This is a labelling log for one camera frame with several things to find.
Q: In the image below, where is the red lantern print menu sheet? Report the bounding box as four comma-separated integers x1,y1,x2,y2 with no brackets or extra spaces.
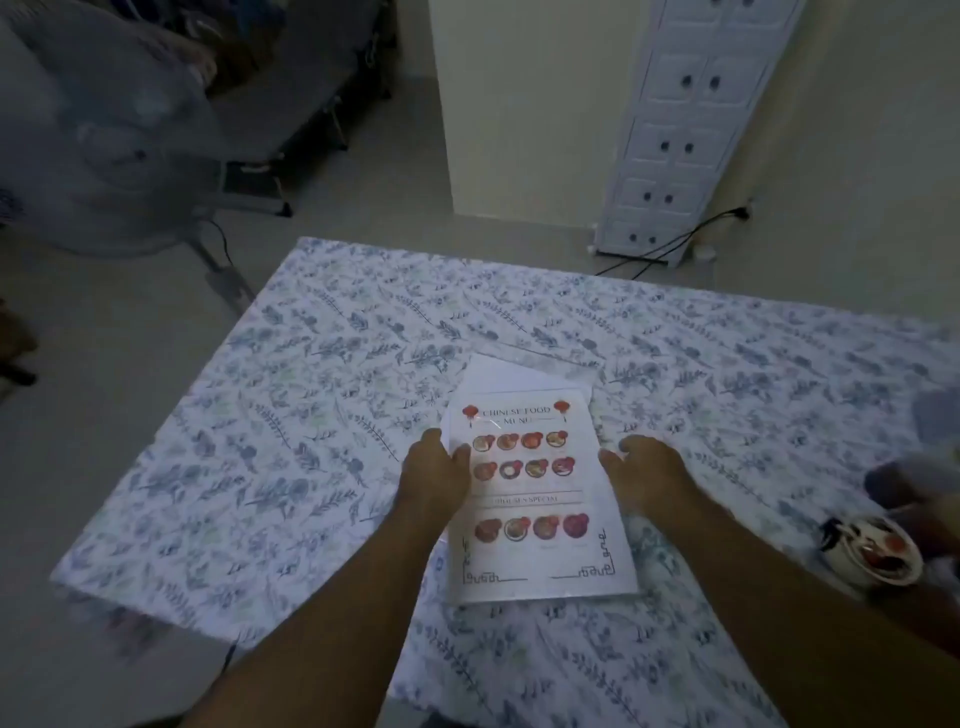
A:
438,386,640,607

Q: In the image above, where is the person's right hand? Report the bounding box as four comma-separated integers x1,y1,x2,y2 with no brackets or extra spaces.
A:
597,434,688,519

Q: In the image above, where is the white drawer cabinet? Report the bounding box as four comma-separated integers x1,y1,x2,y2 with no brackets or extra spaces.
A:
594,0,808,265

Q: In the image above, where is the person's right forearm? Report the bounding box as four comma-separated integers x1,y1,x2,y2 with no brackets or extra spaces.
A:
637,487,960,728

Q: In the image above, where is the table with floral tablecloth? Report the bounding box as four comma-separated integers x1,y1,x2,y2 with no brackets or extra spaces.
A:
48,236,960,728

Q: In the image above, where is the person's left forearm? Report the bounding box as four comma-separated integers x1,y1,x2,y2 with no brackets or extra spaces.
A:
179,498,459,728

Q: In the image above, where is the pile of household clutter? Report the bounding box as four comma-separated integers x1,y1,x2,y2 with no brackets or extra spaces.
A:
146,0,290,99

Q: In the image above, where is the black power cable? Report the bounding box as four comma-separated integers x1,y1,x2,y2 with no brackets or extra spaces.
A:
596,206,751,280

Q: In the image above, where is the white standing fan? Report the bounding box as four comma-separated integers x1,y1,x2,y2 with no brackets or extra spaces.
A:
0,0,260,320

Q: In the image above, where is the black fan cable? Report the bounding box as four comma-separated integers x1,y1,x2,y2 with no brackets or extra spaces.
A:
200,215,235,273

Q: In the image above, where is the person's left hand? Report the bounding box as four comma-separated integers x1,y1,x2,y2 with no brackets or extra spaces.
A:
395,427,472,526

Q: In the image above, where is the grey folding cot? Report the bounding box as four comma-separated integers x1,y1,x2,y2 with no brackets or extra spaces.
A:
198,0,395,219

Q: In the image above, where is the white patterned cup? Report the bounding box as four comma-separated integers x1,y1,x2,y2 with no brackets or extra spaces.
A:
817,513,924,588

